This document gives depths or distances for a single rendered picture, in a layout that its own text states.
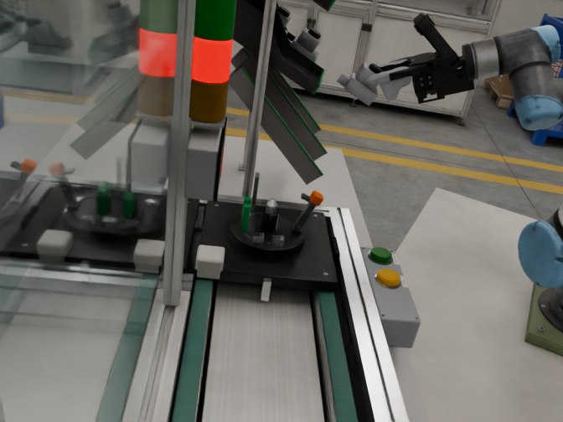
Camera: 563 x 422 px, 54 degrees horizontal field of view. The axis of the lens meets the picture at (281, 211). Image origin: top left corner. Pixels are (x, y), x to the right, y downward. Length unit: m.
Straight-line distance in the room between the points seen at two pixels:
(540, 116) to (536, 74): 0.08
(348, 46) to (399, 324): 4.25
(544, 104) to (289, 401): 0.69
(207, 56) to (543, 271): 0.67
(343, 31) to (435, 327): 4.11
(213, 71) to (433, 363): 0.62
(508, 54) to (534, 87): 0.08
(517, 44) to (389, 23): 3.88
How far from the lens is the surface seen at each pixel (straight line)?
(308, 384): 0.83
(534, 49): 1.16
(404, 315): 0.93
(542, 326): 1.18
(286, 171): 1.55
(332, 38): 5.02
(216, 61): 0.67
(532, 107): 1.11
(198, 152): 0.67
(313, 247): 1.01
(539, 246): 1.03
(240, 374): 0.82
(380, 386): 0.81
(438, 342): 1.07
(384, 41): 5.04
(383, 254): 1.04
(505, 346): 1.13
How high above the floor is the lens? 1.51
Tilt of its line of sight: 29 degrees down
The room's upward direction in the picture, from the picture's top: 9 degrees clockwise
